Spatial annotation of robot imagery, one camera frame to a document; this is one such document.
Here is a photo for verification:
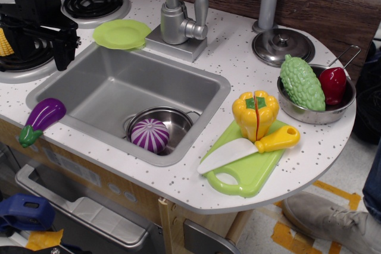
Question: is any blue jeans leg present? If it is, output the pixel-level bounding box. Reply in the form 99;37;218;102
363;142;381;222

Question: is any grey toy sink basin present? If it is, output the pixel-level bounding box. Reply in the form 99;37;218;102
26;43;230;166

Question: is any yellow toy bell pepper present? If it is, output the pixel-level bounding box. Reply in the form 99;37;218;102
232;90;280;142

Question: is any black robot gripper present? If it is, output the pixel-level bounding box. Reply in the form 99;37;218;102
1;0;80;71

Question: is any light green toy plate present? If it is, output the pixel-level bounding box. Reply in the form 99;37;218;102
93;20;151;50

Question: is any green toy bitter gourd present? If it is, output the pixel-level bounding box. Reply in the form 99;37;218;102
280;54;326;111

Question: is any green toy cutting board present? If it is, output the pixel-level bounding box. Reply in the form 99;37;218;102
199;118;290;198

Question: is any grey suede shoe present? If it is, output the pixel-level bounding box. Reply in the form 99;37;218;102
282;192;380;253

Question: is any red toy pepper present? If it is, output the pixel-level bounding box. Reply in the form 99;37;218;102
319;67;347;105

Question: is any silver oven door handle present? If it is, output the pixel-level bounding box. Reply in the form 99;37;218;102
15;164;165;253

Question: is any rear black coil burner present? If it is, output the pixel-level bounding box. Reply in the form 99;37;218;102
61;0;131;29

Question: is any steel pan with wire handle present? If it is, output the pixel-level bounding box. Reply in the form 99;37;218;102
277;57;356;124

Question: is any yellow toy corn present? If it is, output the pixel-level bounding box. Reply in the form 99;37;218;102
0;28;14;57

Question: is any small steel pot in sink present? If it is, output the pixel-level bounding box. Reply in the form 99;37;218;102
124;106;193;156

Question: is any black coil burner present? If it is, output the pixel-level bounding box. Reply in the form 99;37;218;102
61;0;131;29
1;38;57;84

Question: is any front black coil burner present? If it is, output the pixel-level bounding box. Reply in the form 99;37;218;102
1;38;57;84

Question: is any purple white striped toy onion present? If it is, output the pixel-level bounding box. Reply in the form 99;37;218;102
130;118;170;154

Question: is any yellow handled toy knife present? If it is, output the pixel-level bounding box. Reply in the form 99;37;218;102
197;126;301;174

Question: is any blue clamp handle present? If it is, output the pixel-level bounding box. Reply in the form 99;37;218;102
1;193;55;231

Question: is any purple toy eggplant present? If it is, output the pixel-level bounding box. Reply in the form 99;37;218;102
18;98;67;148

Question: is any steel pot lid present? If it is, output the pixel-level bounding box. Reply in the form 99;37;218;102
252;28;315;67

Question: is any silver toy faucet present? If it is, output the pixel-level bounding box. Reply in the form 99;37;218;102
145;0;209;62

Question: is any grey support pole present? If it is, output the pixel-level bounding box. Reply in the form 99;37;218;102
252;0;277;33

